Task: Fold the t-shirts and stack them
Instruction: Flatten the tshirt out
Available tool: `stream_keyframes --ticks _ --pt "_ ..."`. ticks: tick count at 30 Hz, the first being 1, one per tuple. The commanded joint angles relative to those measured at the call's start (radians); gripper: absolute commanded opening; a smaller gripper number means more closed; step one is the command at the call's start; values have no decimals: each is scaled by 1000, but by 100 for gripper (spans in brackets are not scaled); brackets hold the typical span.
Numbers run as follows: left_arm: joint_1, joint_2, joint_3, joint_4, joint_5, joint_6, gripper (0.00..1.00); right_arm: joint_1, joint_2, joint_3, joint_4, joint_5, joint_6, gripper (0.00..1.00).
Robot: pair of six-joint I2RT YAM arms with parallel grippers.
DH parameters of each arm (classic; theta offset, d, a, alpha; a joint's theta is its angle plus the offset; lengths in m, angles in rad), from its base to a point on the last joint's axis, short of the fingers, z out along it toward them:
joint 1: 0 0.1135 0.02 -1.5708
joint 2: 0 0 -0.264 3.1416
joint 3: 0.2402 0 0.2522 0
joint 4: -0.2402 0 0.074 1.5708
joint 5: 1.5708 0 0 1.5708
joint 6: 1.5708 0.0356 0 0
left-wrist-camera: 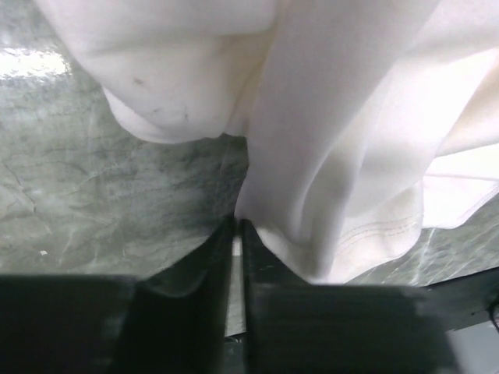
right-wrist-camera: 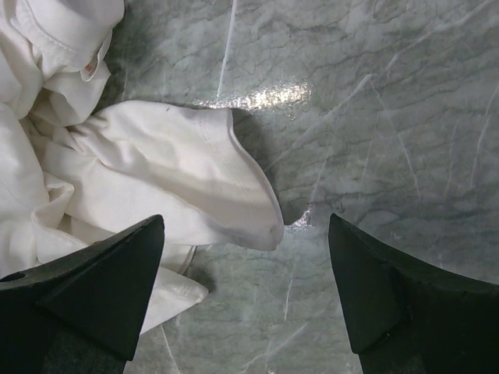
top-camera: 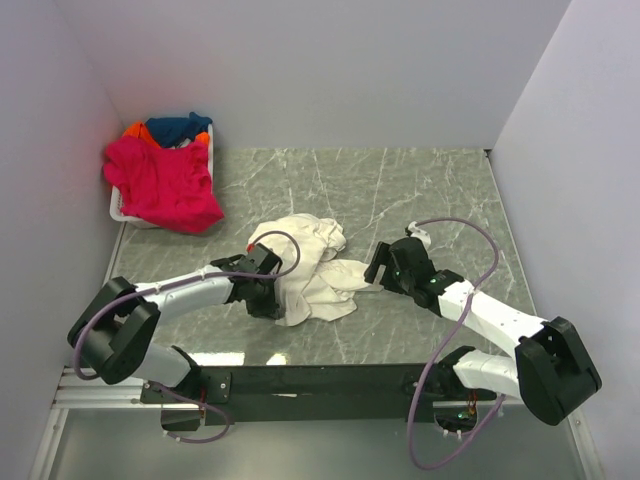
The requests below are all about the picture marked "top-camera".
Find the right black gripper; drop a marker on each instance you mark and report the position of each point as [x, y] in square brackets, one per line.
[382, 254]

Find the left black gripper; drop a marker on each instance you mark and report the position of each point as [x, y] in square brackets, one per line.
[268, 309]

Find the white t shirt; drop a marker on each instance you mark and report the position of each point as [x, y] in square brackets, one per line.
[321, 285]

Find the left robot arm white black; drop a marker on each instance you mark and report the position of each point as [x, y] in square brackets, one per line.
[113, 338]

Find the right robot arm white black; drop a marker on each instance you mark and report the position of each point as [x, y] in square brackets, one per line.
[544, 363]

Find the black base beam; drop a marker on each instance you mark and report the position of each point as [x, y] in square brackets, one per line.
[298, 393]

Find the pink t shirt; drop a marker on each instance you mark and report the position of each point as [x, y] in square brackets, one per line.
[165, 190]

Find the white laundry basket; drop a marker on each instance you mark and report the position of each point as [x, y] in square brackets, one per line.
[125, 212]

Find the blue t shirt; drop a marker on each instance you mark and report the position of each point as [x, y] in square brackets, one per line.
[172, 131]

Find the orange t shirt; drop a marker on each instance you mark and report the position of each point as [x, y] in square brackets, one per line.
[140, 131]

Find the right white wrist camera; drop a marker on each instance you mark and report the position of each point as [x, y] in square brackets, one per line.
[414, 230]

